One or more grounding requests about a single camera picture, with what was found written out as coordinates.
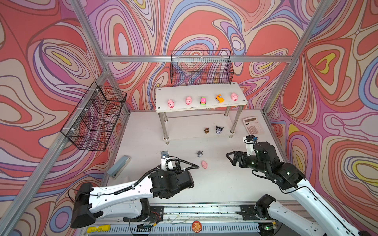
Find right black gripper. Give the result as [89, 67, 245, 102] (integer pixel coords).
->
[226, 151, 270, 175]

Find pink pig toy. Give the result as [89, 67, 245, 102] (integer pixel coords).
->
[185, 96, 193, 105]
[167, 100, 175, 109]
[231, 93, 238, 101]
[201, 160, 208, 169]

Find dark purple figure toy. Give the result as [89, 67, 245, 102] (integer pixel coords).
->
[215, 125, 224, 134]

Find orange toy car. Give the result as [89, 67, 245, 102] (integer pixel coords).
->
[216, 94, 225, 103]

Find pink pig toy front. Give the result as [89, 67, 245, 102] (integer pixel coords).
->
[167, 100, 175, 109]

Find pink green toy car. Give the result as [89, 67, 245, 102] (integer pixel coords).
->
[200, 96, 207, 106]

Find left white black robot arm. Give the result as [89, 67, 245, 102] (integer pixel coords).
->
[70, 151, 199, 229]

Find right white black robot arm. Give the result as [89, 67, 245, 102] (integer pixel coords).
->
[226, 135, 369, 236]

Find pink white calculator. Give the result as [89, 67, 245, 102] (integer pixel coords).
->
[243, 117, 264, 136]

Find grey stapler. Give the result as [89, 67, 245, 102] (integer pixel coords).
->
[107, 155, 131, 179]

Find red round sticker badge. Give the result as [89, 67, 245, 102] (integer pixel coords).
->
[192, 221, 202, 233]

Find white shelf table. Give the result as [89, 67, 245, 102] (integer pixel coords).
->
[156, 82, 248, 144]

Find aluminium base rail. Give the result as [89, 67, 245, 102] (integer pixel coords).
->
[78, 202, 309, 236]

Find left black wire basket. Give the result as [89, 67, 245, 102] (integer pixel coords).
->
[61, 82, 127, 151]

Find black wire basket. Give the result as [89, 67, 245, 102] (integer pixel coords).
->
[170, 49, 234, 86]
[61, 82, 127, 151]

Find back black wire basket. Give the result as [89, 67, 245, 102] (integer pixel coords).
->
[170, 49, 234, 86]

